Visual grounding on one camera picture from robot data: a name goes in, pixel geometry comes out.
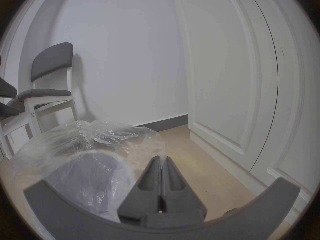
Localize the white wardrobe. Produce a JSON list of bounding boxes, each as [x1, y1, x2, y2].
[[170, 0, 320, 224]]

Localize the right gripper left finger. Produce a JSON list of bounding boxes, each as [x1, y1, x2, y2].
[[117, 156, 162, 222]]

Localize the white chair with grey cushions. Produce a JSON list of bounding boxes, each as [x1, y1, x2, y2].
[[0, 42, 78, 159]]

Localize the clear plastic bag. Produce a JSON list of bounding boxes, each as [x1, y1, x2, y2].
[[9, 120, 167, 222]]

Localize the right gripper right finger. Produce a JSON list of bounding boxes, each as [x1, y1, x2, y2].
[[162, 156, 208, 219]]

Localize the white trash bin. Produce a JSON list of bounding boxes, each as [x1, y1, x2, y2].
[[42, 150, 130, 214]]

